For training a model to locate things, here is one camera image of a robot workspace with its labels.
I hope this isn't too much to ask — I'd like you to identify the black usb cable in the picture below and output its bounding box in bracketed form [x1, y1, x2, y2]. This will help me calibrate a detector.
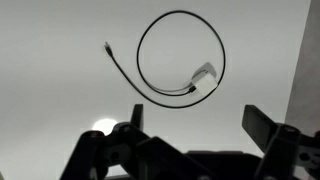
[103, 9, 227, 110]

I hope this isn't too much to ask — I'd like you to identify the large whiteboard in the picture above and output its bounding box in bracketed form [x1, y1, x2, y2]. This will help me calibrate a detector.
[0, 0, 313, 180]

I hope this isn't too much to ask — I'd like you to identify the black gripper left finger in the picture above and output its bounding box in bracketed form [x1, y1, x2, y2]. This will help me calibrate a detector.
[59, 103, 214, 180]

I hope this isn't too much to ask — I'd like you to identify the white charger block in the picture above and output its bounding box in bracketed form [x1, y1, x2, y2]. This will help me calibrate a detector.
[191, 72, 219, 97]

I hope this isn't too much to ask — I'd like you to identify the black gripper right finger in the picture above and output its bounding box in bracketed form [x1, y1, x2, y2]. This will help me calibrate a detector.
[241, 104, 320, 180]

